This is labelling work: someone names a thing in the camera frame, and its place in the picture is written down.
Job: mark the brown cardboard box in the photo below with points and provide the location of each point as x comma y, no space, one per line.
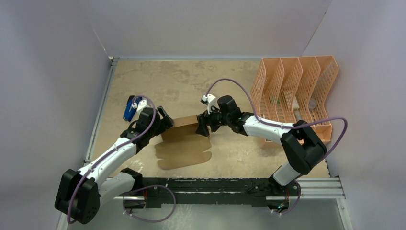
181,146

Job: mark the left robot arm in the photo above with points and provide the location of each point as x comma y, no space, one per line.
98,171

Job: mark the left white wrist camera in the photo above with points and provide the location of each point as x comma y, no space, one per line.
140,105

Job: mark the white block in organizer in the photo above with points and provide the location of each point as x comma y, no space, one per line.
295,104

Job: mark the purple round item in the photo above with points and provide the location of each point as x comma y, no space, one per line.
312,104

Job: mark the blue stapler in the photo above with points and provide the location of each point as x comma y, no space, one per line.
131,107

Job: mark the orange plastic file organizer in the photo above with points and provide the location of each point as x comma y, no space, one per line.
280,79

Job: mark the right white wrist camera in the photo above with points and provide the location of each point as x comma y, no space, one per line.
210,101

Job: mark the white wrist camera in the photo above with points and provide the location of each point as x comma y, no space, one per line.
140,105
210,101

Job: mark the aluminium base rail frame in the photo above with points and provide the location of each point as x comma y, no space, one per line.
255,192

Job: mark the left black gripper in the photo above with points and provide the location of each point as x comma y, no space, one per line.
164,123

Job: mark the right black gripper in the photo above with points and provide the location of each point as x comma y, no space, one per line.
206,120

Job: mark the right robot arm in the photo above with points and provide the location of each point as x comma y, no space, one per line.
302,146

